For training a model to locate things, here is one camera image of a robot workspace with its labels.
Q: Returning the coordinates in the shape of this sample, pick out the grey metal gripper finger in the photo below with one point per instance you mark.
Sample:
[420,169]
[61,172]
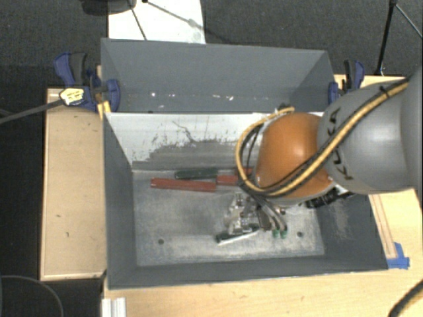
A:
[231,233]
[238,238]

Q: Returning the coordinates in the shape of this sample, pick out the red-brown flat block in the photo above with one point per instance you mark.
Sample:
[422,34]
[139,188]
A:
[227,179]
[183,184]

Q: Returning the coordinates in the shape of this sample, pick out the grey metal bin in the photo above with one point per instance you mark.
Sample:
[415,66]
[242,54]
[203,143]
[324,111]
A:
[185,216]

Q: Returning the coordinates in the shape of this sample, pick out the dark green flat block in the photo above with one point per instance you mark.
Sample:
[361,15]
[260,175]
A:
[196,173]

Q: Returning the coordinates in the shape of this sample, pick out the pale wood flat board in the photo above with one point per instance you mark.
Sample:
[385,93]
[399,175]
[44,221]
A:
[74,183]

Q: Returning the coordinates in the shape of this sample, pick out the black cylinder on white bracket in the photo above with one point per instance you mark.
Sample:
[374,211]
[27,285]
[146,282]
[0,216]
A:
[319,201]

